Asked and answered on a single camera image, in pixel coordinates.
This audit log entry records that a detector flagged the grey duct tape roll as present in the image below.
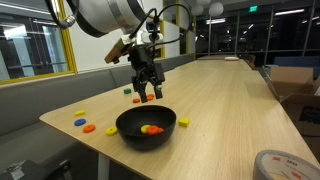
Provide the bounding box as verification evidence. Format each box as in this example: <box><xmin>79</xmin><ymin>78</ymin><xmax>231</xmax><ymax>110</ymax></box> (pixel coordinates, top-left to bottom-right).
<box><xmin>252</xmin><ymin>149</ymin><xmax>320</xmax><ymax>180</ymax></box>

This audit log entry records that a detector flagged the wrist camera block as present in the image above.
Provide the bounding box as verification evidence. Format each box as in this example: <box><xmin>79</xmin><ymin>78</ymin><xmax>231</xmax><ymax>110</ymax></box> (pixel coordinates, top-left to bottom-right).
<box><xmin>104</xmin><ymin>37</ymin><xmax>133</xmax><ymax>65</ymax></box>

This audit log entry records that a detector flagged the yellow cube block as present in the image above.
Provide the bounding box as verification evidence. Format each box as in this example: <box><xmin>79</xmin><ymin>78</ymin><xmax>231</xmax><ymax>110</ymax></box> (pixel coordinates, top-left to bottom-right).
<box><xmin>178</xmin><ymin>117</ymin><xmax>190</xmax><ymax>128</ymax></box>

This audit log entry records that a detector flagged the grey upholstered bench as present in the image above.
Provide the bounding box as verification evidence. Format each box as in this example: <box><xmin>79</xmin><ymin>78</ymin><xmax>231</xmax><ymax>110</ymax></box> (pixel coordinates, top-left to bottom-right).
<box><xmin>0</xmin><ymin>53</ymin><xmax>196</xmax><ymax>180</ymax></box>

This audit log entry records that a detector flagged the blue ring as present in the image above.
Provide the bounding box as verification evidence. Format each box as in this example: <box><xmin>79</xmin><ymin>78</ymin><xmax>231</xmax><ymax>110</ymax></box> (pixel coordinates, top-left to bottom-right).
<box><xmin>73</xmin><ymin>118</ymin><xmax>87</xmax><ymax>127</ymax></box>

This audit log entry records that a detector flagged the black bowl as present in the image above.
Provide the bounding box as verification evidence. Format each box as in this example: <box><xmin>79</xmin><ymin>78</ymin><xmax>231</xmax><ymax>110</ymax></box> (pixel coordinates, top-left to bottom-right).
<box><xmin>115</xmin><ymin>105</ymin><xmax>177</xmax><ymax>151</ymax></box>

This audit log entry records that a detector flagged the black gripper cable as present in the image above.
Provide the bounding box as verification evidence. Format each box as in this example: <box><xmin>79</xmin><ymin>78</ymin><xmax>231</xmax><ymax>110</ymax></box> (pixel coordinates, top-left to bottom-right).
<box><xmin>128</xmin><ymin>3</ymin><xmax>193</xmax><ymax>51</ymax></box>

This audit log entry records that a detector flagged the long wooden table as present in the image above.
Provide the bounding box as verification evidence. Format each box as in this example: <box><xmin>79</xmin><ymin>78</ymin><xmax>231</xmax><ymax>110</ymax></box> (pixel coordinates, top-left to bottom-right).
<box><xmin>175</xmin><ymin>54</ymin><xmax>253</xmax><ymax>72</ymax></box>

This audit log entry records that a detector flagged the black arm hose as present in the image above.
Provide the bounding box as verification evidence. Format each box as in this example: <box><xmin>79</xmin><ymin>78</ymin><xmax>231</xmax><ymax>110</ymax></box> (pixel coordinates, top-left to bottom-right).
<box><xmin>44</xmin><ymin>0</ymin><xmax>78</xmax><ymax>30</ymax></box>

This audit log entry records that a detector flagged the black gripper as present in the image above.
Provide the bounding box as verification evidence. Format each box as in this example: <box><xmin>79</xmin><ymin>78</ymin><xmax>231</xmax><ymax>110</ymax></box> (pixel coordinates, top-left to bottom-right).
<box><xmin>129</xmin><ymin>45</ymin><xmax>166</xmax><ymax>104</ymax></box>

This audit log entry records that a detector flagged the brown chair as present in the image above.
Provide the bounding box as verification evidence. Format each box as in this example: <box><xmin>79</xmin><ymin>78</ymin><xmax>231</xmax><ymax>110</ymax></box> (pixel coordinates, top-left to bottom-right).
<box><xmin>246</xmin><ymin>54</ymin><xmax>257</xmax><ymax>70</ymax></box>

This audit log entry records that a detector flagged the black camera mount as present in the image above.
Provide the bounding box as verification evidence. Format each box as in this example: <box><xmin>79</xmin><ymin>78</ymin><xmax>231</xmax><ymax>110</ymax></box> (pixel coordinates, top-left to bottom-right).
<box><xmin>0</xmin><ymin>159</ymin><xmax>73</xmax><ymax>180</ymax></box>

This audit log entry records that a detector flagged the blue sofa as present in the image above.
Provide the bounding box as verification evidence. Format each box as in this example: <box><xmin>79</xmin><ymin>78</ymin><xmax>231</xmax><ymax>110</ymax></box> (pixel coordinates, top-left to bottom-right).
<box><xmin>273</xmin><ymin>55</ymin><xmax>320</xmax><ymax>79</ymax></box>

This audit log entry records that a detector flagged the open cardboard box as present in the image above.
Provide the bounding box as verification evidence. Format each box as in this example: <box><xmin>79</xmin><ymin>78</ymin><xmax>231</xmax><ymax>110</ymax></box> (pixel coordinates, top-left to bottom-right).
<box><xmin>266</xmin><ymin>65</ymin><xmax>316</xmax><ymax>101</ymax></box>
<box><xmin>279</xmin><ymin>78</ymin><xmax>320</xmax><ymax>138</ymax></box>

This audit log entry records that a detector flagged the ceiling light strip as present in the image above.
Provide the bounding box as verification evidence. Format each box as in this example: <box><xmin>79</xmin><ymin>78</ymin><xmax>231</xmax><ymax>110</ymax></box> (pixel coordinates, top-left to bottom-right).
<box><xmin>274</xmin><ymin>8</ymin><xmax>306</xmax><ymax>17</ymax></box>
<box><xmin>205</xmin><ymin>17</ymin><xmax>227</xmax><ymax>25</ymax></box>

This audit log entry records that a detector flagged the yellow framed window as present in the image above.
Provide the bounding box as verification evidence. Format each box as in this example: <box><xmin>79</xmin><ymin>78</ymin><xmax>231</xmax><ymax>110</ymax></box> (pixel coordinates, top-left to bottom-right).
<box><xmin>0</xmin><ymin>0</ymin><xmax>78</xmax><ymax>86</ymax></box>

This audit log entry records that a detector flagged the white table leg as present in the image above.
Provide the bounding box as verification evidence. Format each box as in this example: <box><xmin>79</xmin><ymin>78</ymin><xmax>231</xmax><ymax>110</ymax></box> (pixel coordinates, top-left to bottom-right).
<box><xmin>97</xmin><ymin>153</ymin><xmax>111</xmax><ymax>180</ymax></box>

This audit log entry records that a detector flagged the yellow ring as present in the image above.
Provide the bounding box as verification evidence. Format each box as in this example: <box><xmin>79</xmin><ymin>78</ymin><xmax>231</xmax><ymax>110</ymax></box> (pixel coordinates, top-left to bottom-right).
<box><xmin>105</xmin><ymin>126</ymin><xmax>119</xmax><ymax>137</ymax></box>
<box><xmin>140</xmin><ymin>124</ymin><xmax>152</xmax><ymax>135</ymax></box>

